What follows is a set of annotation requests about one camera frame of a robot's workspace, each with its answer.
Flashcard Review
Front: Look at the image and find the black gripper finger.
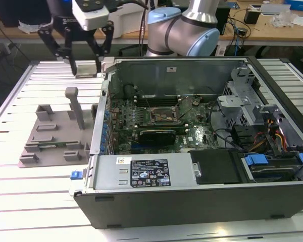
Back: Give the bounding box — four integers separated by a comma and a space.
37, 24, 78, 76
87, 21, 115, 74

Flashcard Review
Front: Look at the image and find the silver CPU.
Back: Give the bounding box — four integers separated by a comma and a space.
75, 64, 98, 78

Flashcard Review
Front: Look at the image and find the CPU socket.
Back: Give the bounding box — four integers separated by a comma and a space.
150, 106, 179, 122

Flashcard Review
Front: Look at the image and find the white machine housing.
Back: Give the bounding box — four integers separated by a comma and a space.
108, 0, 150, 39

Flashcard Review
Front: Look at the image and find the crumpled white paper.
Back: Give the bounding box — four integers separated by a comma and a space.
18, 20, 43, 35

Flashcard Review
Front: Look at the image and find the wooden desk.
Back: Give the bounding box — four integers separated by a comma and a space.
218, 2, 303, 48
0, 10, 149, 61

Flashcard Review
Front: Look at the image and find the large black box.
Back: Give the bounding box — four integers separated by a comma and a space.
0, 0, 51, 28

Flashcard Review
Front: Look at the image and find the black RAM slot pair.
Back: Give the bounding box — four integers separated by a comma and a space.
135, 94, 180, 106
135, 122, 185, 132

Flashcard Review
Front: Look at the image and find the grey parts rack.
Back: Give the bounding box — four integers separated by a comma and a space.
17, 87, 102, 169

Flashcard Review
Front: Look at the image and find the black graphics card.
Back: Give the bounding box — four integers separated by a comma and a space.
137, 129, 177, 146

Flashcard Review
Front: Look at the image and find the green motherboard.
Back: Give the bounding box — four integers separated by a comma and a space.
108, 95, 219, 154

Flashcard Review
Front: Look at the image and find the grey power supply unit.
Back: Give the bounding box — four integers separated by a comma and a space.
94, 154, 201, 191

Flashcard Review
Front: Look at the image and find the small black box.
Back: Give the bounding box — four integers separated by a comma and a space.
243, 9, 261, 25

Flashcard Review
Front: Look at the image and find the metal drive cage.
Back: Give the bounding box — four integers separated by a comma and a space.
223, 67, 263, 130

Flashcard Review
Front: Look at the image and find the white flat card box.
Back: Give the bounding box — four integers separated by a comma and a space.
261, 4, 291, 16

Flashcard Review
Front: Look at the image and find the black plastic shroud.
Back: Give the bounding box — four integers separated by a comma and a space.
190, 150, 243, 185

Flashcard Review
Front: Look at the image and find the clear plastic bag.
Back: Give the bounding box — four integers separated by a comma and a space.
270, 12, 297, 28

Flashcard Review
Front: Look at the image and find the black open PC case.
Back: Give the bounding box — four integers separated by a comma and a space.
68, 55, 303, 230

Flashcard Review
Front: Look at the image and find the blue cardboard box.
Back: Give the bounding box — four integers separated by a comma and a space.
284, 0, 303, 12

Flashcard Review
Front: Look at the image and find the hard disk in blue carrier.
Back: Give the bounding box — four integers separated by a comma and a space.
242, 152, 303, 183

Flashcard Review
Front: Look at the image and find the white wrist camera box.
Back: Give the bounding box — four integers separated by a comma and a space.
72, 0, 110, 32

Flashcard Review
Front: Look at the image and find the coloured power wire bundle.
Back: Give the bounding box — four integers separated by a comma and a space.
252, 118, 287, 152

